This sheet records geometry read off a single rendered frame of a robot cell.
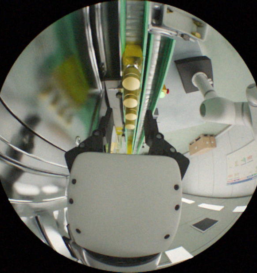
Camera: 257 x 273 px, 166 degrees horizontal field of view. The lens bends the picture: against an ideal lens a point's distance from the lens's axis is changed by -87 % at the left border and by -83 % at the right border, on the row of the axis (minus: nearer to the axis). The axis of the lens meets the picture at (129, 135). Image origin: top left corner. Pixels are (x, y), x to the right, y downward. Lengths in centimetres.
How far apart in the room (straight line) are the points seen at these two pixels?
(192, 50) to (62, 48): 61
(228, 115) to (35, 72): 45
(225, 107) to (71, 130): 43
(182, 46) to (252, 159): 351
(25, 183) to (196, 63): 73
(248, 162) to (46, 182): 384
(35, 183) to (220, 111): 47
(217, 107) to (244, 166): 351
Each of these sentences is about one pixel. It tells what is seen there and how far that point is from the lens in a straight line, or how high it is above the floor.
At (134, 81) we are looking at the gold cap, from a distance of 19.
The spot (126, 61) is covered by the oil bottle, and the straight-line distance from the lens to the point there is 25.
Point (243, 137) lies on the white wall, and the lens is 381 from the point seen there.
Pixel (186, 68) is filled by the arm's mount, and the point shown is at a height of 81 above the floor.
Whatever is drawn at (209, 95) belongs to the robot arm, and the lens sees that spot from 54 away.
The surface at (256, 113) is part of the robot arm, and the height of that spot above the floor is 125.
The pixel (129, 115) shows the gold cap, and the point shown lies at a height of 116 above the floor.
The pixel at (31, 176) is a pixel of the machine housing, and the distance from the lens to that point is 16.
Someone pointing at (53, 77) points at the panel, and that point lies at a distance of 18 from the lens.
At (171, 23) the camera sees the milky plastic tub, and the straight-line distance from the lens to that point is 58.
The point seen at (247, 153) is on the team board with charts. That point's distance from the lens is 374.
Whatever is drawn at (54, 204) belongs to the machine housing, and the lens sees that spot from 24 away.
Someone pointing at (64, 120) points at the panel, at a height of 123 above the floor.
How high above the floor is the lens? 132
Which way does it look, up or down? 23 degrees down
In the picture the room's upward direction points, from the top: 177 degrees counter-clockwise
